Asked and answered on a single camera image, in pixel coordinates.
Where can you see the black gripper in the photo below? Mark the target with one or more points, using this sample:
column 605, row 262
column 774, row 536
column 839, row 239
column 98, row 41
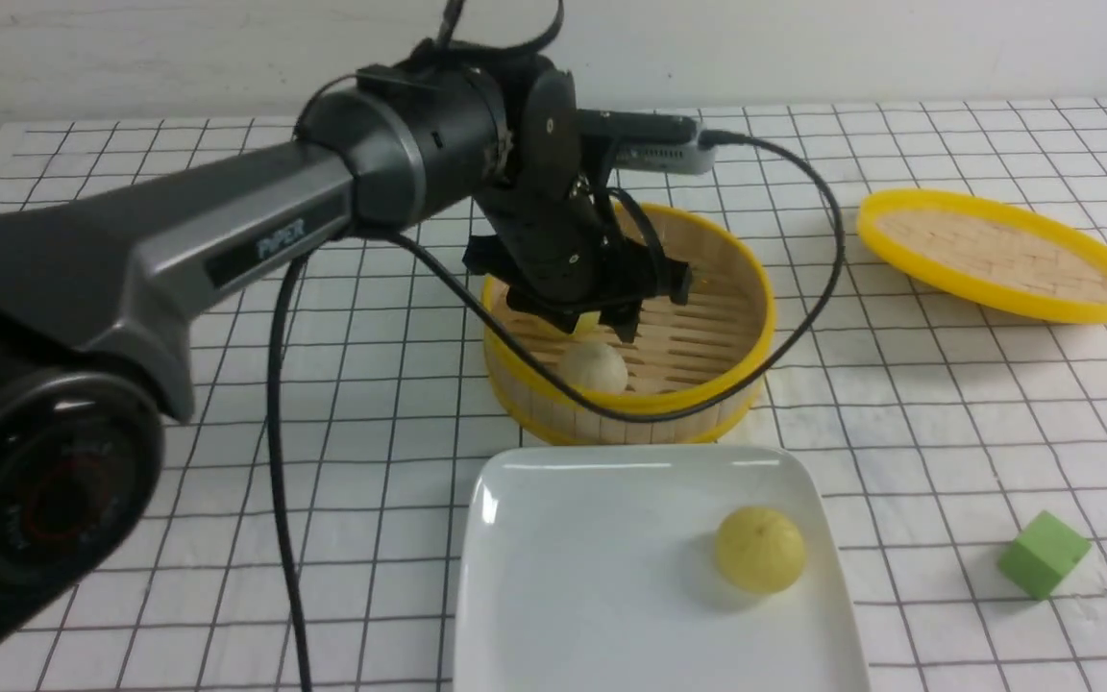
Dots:
column 559, row 257

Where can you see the white steamed bun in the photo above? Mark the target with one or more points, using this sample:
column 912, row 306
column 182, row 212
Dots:
column 593, row 366

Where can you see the yellow steamed bun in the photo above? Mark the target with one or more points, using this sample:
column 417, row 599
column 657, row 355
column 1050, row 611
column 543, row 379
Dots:
column 759, row 550
column 586, row 323

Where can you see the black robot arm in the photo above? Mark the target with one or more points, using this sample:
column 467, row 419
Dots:
column 97, row 296

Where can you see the white square plate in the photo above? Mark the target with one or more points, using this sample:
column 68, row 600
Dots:
column 591, row 569

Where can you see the yellow bamboo steamer lid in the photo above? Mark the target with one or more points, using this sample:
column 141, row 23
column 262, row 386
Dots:
column 989, row 253

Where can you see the green cube block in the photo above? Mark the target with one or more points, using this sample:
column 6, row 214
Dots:
column 1043, row 555

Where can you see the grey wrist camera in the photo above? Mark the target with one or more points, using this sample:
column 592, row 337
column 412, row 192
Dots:
column 646, row 142

